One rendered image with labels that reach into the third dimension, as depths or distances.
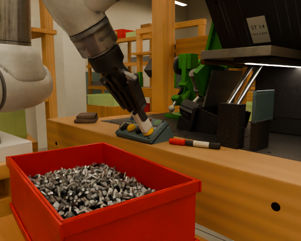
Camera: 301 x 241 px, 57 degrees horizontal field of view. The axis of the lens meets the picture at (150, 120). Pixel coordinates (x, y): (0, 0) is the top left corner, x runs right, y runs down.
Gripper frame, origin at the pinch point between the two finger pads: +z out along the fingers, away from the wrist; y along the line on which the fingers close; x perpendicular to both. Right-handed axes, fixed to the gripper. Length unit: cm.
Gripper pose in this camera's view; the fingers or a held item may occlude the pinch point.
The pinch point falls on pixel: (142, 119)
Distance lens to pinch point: 71.2
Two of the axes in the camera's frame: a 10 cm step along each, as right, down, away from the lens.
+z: 4.2, 7.5, 5.1
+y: 6.8, 1.1, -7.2
